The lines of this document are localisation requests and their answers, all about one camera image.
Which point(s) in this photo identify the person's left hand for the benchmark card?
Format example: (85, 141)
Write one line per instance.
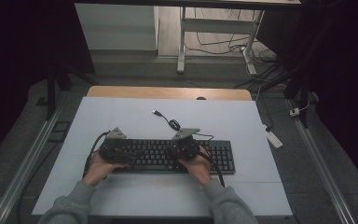
(99, 171)

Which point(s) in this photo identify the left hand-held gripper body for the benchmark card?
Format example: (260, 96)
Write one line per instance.
(115, 149)

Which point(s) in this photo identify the person's right hand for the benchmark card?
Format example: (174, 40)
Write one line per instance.
(199, 169)

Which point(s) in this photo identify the white power strip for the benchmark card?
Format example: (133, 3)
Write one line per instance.
(273, 138)

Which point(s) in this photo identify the dark curtain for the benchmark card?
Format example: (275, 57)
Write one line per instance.
(18, 62)
(341, 77)

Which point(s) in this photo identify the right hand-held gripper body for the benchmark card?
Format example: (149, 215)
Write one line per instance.
(185, 146)

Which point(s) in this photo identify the white board sheet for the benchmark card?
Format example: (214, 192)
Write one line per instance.
(167, 193)

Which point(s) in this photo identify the black computer keyboard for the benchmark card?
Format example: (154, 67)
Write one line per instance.
(155, 155)

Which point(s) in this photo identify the white metal desk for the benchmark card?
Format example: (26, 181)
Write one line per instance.
(217, 25)

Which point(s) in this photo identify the black metal stand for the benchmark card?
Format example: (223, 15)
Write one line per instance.
(301, 90)
(51, 93)

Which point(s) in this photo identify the aluminium rail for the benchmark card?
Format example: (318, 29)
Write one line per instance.
(24, 168)
(320, 161)

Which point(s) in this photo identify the small white box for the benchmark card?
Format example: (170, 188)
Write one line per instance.
(294, 112)

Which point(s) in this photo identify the white cabinet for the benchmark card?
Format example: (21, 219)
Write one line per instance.
(118, 28)

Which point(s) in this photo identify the wooden table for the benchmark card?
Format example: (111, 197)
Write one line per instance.
(167, 92)

